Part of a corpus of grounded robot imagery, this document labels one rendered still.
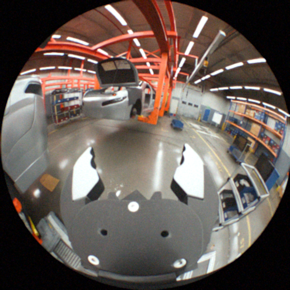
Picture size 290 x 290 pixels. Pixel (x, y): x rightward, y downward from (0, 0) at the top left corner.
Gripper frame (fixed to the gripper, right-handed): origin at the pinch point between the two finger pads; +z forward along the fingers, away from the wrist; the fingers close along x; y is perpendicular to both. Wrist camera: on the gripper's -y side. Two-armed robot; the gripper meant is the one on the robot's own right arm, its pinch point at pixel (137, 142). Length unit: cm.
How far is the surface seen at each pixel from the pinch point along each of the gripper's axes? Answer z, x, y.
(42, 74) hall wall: 470, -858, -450
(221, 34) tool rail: 67, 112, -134
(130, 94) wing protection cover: 200, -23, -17
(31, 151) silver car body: 14, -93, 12
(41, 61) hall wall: 424, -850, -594
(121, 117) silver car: 189, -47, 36
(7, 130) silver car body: -4, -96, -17
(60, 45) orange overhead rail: 161, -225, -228
